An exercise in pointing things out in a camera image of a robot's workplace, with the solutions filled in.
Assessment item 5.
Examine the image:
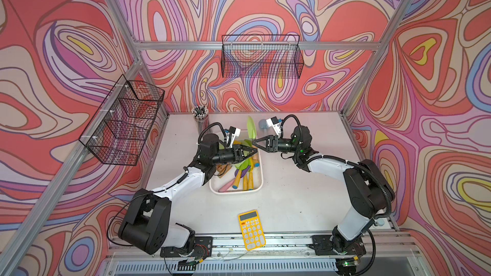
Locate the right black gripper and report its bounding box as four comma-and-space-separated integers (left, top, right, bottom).
252, 135, 300, 153

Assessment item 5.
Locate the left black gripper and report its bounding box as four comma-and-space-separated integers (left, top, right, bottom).
210, 146, 256, 167

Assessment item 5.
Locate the green shovel yellow handle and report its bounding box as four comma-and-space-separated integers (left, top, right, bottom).
251, 154, 260, 168
234, 162, 251, 190

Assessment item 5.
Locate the light blue shovel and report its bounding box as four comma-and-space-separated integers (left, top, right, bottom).
258, 119, 270, 133

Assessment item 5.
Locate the green shovel wooden handle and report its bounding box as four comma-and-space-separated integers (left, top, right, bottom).
246, 116, 257, 148

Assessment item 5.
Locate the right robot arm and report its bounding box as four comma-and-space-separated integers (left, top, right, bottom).
252, 126, 395, 254

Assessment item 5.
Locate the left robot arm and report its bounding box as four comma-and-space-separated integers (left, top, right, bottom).
118, 134, 258, 256

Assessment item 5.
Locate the white storage box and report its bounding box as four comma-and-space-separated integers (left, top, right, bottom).
208, 150, 264, 196

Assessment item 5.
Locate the pencil cup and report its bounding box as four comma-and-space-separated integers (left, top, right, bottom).
191, 106, 209, 134

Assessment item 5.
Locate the yellow calculator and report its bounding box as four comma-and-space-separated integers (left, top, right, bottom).
238, 210, 266, 251

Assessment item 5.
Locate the light blue stapler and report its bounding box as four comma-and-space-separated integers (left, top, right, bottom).
374, 218, 385, 227

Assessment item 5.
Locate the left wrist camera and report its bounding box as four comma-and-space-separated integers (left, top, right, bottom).
226, 126, 241, 146

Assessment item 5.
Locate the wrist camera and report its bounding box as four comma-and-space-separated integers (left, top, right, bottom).
226, 126, 241, 146
266, 116, 282, 136

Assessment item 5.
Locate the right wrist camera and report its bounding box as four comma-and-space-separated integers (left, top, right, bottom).
266, 116, 282, 136

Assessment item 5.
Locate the purple shovel pink handle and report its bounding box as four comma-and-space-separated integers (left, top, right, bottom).
218, 176, 240, 193

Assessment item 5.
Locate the back black wire basket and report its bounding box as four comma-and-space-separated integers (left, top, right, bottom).
221, 33, 304, 79

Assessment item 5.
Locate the black wire basket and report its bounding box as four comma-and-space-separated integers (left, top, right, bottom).
79, 75, 165, 166
221, 33, 304, 79

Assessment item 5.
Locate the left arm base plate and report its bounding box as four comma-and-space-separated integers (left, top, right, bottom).
160, 236, 214, 259

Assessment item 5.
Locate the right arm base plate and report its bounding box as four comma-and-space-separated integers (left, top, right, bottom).
308, 235, 366, 256

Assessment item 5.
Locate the left black wire basket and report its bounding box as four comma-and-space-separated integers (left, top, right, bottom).
79, 75, 165, 166

